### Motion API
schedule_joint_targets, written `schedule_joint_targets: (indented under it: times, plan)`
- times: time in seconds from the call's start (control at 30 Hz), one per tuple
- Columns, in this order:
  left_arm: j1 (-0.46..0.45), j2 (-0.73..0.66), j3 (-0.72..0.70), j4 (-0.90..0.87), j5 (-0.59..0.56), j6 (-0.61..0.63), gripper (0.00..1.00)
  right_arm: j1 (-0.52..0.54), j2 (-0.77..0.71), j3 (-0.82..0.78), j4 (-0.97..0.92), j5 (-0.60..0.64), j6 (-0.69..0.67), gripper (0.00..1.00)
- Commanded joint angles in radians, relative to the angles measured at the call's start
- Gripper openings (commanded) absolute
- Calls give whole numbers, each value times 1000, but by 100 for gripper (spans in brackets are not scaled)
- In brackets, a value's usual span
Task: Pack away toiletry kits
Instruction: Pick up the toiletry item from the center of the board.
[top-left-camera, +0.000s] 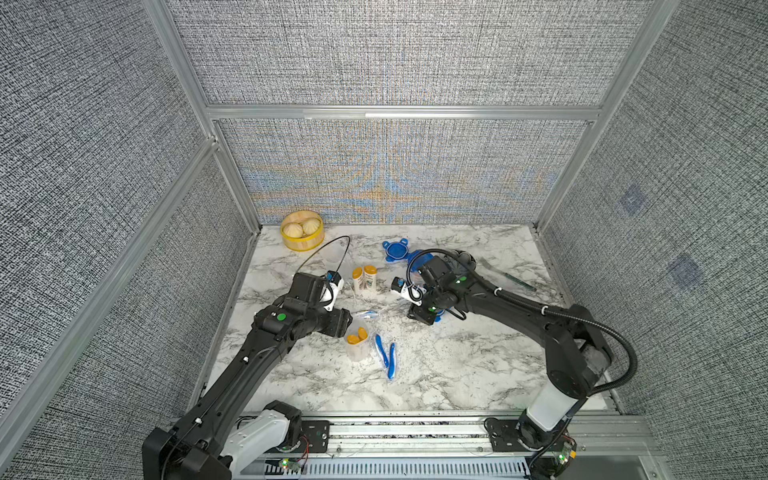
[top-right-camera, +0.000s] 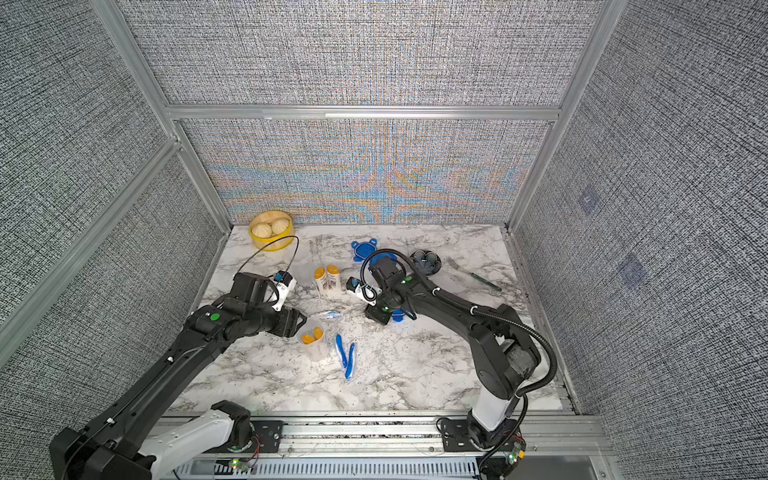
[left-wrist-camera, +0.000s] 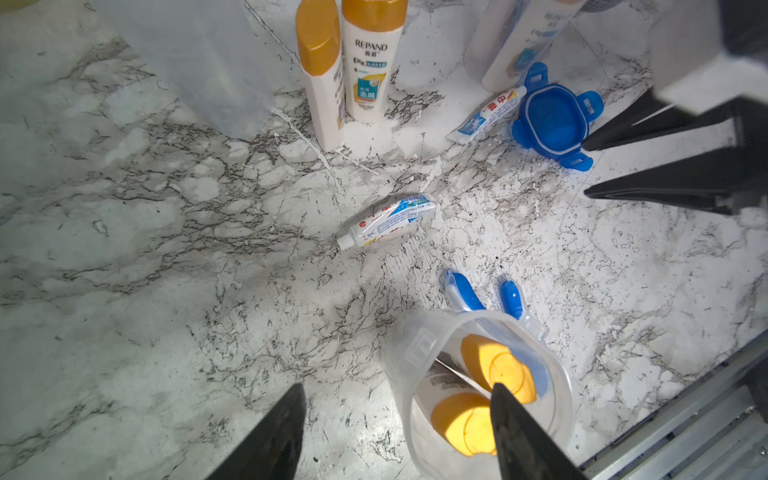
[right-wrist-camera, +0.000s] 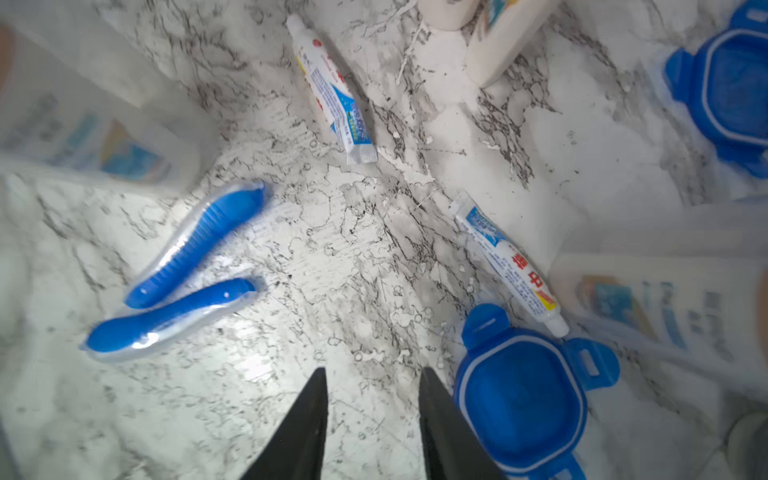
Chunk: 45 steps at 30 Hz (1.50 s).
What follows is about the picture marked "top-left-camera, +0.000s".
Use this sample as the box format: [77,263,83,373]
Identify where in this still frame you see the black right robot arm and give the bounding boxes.
[391,248,638,455]

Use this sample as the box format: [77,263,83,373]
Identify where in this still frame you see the toothpaste tube left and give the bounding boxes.
[353,310,379,320]

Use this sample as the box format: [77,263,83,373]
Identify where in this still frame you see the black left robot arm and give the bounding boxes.
[142,271,352,479]

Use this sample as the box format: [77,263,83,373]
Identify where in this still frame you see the orange cap bottle three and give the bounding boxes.
[363,265,378,294]

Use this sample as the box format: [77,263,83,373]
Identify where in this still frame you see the blue toothbrush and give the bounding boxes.
[374,334,389,369]
[387,342,397,380]

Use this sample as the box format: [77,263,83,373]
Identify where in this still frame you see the blue lid back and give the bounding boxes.
[382,238,410,263]

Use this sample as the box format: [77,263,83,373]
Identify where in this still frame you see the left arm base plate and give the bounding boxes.
[264,400,331,453]

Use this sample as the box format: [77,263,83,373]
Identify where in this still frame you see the right cream dumpling bun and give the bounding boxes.
[301,217,321,237]

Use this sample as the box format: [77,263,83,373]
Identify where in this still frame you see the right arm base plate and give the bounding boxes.
[483,417,577,453]

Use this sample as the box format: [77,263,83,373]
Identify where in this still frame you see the clear plastic container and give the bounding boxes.
[344,319,372,363]

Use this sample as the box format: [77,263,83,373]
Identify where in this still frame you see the yellow bamboo steamer basket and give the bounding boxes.
[280,210,325,252]

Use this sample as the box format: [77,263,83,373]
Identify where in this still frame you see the cream dumpling bun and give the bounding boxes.
[301,217,321,237]
[282,222,304,238]

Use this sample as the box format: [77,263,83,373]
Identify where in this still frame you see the left cream dumpling bun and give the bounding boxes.
[282,222,304,238]

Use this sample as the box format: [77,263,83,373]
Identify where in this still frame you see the green handled utensil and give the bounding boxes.
[478,259,537,292]

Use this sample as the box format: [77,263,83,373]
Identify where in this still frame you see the orange cap bottle two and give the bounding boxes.
[351,267,365,294]

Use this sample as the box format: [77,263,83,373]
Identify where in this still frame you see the aluminium front rail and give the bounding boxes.
[231,412,662,479]

